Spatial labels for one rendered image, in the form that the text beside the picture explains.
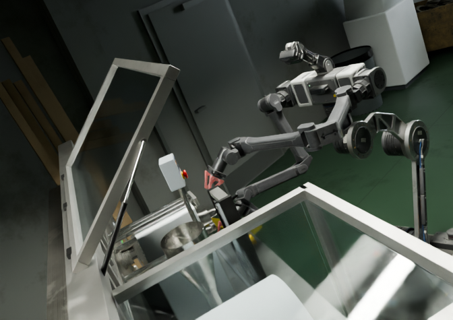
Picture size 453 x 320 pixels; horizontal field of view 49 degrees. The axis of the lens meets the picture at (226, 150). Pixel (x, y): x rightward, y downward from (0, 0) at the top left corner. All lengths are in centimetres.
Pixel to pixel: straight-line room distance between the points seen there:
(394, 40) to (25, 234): 474
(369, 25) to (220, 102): 234
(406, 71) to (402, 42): 36
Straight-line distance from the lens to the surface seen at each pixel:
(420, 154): 310
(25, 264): 447
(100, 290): 114
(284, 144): 206
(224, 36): 553
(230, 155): 212
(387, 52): 672
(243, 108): 558
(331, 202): 117
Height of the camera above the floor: 215
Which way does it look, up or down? 18 degrees down
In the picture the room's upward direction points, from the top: 23 degrees counter-clockwise
